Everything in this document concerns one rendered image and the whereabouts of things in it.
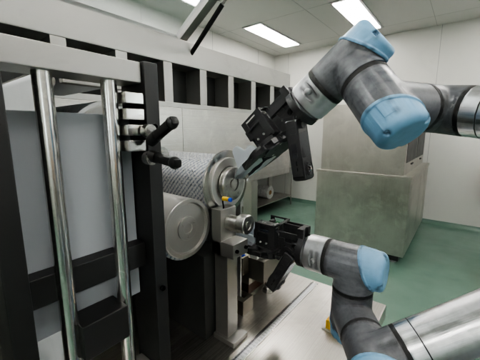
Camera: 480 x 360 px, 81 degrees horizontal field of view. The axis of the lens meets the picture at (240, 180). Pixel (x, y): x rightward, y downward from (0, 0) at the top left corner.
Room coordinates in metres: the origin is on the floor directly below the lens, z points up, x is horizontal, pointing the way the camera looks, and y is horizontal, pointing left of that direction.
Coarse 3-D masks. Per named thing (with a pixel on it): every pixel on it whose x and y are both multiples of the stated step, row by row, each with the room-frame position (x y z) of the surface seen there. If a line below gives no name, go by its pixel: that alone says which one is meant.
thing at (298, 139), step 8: (296, 120) 0.52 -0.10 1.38; (288, 128) 0.52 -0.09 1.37; (296, 128) 0.51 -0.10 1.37; (304, 128) 0.54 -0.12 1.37; (288, 136) 0.52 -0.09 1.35; (296, 136) 0.51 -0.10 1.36; (304, 136) 0.53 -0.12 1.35; (288, 144) 0.52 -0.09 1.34; (296, 144) 0.51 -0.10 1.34; (304, 144) 0.53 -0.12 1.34; (296, 152) 0.51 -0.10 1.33; (304, 152) 0.52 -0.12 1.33; (296, 160) 0.51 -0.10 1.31; (304, 160) 0.51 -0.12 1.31; (296, 168) 0.51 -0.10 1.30; (304, 168) 0.51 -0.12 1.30; (312, 168) 0.53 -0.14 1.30; (296, 176) 0.51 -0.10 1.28; (304, 176) 0.51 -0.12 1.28; (312, 176) 0.53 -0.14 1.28
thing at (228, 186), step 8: (224, 168) 0.62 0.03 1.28; (232, 168) 0.61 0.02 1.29; (224, 176) 0.59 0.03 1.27; (232, 176) 0.61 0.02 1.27; (224, 184) 0.59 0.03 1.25; (232, 184) 0.61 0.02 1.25; (240, 184) 0.63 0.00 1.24; (224, 192) 0.59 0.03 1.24; (232, 192) 0.61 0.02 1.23; (240, 192) 0.63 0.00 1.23; (232, 200) 0.62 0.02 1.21
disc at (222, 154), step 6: (228, 150) 0.63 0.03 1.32; (216, 156) 0.60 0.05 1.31; (222, 156) 0.62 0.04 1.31; (228, 156) 0.63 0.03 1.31; (210, 162) 0.59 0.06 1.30; (216, 162) 0.60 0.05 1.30; (210, 168) 0.59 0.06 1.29; (204, 174) 0.58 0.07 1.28; (210, 174) 0.59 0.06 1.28; (204, 180) 0.57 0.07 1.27; (204, 186) 0.57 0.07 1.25; (204, 192) 0.57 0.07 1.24; (204, 198) 0.58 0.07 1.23; (210, 198) 0.59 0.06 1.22; (240, 198) 0.67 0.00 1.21; (210, 204) 0.59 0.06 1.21
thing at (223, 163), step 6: (222, 162) 0.61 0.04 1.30; (228, 162) 0.62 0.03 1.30; (234, 162) 0.64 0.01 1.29; (216, 168) 0.59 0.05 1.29; (222, 168) 0.61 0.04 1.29; (216, 174) 0.59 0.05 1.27; (210, 180) 0.59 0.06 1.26; (216, 180) 0.59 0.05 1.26; (210, 186) 0.58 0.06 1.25; (216, 186) 0.59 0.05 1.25; (210, 192) 0.59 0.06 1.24; (216, 192) 0.59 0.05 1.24; (216, 198) 0.59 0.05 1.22; (216, 204) 0.60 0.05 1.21; (234, 204) 0.64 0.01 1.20
